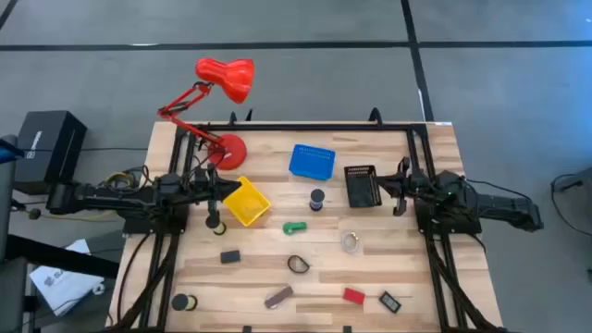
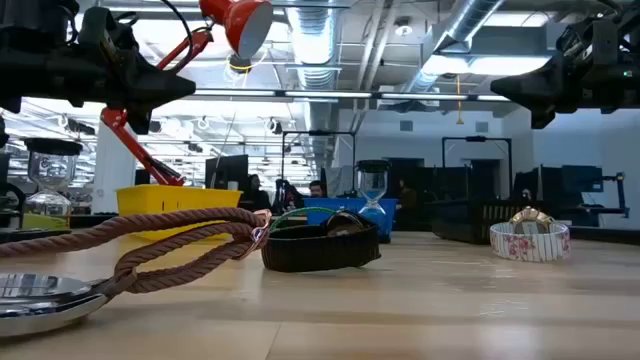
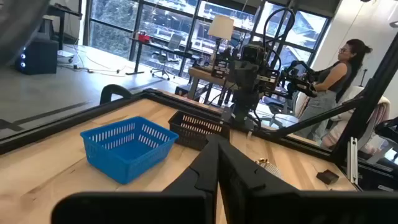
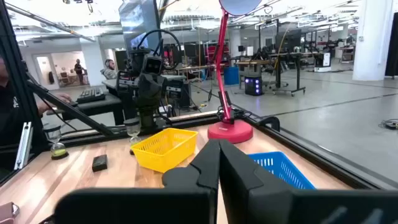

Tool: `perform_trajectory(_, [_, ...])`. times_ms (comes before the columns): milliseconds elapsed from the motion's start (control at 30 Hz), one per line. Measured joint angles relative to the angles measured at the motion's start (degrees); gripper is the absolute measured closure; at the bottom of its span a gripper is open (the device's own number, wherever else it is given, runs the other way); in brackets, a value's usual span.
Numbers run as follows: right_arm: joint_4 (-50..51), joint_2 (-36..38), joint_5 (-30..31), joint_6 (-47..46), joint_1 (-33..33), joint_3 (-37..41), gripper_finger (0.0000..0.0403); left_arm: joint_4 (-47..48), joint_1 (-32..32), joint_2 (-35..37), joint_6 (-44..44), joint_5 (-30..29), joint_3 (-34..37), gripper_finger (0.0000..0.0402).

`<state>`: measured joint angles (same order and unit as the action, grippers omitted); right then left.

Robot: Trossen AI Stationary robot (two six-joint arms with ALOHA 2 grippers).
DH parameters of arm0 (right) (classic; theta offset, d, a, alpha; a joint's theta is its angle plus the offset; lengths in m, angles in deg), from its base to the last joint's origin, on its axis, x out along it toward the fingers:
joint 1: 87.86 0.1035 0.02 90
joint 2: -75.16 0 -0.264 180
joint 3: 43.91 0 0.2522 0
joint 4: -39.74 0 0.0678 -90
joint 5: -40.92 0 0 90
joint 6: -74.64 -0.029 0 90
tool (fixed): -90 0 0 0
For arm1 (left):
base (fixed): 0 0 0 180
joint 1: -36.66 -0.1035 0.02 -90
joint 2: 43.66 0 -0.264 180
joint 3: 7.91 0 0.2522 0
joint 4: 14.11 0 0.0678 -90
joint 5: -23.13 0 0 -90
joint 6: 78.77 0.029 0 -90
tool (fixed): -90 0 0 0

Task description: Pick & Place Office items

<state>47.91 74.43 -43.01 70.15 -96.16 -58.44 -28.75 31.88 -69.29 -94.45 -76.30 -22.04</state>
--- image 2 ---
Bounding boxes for green curved band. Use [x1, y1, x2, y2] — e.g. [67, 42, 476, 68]
[269, 206, 337, 232]

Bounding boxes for clear hourglass black caps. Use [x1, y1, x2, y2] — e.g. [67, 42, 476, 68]
[23, 138, 84, 231]

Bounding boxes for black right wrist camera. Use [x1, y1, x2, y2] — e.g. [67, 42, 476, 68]
[558, 17, 622, 66]

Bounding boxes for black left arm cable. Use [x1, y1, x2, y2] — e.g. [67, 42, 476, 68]
[158, 0, 195, 71]

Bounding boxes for black plastic basket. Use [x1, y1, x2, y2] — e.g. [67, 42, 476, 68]
[430, 199, 551, 246]

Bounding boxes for black woven band watch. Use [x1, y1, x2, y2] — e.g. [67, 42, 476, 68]
[260, 209, 382, 274]

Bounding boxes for overhead LED light bar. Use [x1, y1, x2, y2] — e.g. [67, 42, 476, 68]
[189, 88, 512, 104]

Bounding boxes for yellow plastic basket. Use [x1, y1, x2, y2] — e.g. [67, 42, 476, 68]
[116, 184, 244, 242]

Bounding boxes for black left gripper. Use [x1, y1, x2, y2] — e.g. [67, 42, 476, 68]
[29, 47, 197, 136]

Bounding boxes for pink braided rope strap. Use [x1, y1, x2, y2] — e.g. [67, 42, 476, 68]
[0, 206, 274, 339]

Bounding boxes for black computer monitor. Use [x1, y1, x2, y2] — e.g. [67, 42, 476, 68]
[204, 153, 250, 192]
[561, 164, 605, 194]

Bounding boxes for blue plastic basket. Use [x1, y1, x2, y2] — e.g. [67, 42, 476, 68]
[303, 196, 400, 239]

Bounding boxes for black metal rig frame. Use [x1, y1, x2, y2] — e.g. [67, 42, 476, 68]
[441, 135, 513, 201]
[281, 130, 357, 199]

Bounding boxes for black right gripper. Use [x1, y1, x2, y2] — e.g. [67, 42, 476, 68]
[490, 52, 624, 130]

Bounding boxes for blue sand hourglass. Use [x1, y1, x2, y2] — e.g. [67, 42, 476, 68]
[355, 159, 393, 245]

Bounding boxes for red desk lamp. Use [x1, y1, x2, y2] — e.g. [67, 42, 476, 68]
[99, 0, 274, 187]

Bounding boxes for white floral band watch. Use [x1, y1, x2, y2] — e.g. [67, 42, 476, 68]
[489, 206, 572, 264]

